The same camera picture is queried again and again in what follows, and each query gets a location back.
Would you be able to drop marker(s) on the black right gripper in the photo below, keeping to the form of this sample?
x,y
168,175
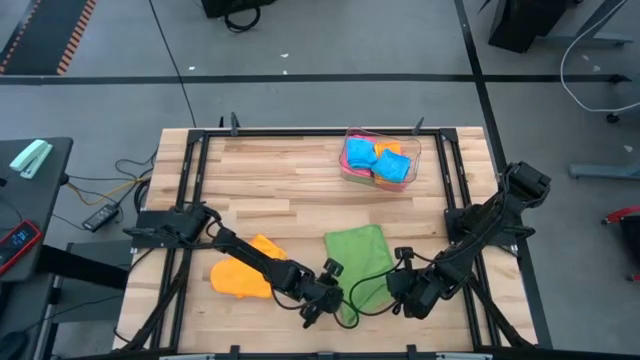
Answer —
x,y
417,292

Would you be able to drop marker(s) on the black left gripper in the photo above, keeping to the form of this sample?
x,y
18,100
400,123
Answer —
x,y
315,295

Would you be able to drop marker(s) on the green microfiber towel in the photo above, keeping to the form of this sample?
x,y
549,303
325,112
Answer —
x,y
360,179
360,250

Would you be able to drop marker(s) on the pink microfiber towel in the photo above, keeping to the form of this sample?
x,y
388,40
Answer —
x,y
397,186
350,167

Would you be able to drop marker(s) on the blue microfiber towel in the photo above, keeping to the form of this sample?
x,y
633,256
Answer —
x,y
361,152
392,167

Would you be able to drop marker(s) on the clear plastic bin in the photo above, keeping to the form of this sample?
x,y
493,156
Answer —
x,y
416,150

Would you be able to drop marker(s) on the orange microfiber towel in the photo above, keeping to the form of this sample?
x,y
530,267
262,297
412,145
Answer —
x,y
240,280
387,147

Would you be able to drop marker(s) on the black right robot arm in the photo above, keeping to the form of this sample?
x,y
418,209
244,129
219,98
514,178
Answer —
x,y
480,225

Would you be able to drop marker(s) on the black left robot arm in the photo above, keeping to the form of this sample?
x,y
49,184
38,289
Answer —
x,y
250,255

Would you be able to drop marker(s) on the black table clamp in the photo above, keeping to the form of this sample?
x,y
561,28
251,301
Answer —
x,y
234,125
417,126
411,351
235,351

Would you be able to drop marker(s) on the red and black chair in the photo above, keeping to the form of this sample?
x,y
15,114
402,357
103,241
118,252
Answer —
x,y
620,213

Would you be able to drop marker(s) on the gray desk foot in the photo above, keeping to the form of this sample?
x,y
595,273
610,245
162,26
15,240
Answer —
x,y
605,171

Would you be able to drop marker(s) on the black power adapter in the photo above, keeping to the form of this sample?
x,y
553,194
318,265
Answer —
x,y
100,217

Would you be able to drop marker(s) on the black caster wheel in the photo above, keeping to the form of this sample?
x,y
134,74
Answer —
x,y
611,118

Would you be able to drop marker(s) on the black cabinet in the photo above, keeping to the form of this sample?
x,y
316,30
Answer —
x,y
525,22

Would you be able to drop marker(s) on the black equipment box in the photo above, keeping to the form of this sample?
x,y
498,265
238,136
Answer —
x,y
235,6

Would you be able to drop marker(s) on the black side desk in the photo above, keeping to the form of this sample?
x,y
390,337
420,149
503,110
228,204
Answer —
x,y
40,200

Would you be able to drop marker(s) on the red device with display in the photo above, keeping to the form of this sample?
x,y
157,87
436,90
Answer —
x,y
17,242

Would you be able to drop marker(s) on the gray desk leg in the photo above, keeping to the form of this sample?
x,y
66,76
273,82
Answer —
x,y
600,39

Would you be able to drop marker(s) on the mint green stapler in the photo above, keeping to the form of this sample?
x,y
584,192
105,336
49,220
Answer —
x,y
31,157

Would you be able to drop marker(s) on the black mat with orange stripes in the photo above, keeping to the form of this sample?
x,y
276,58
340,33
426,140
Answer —
x,y
40,35

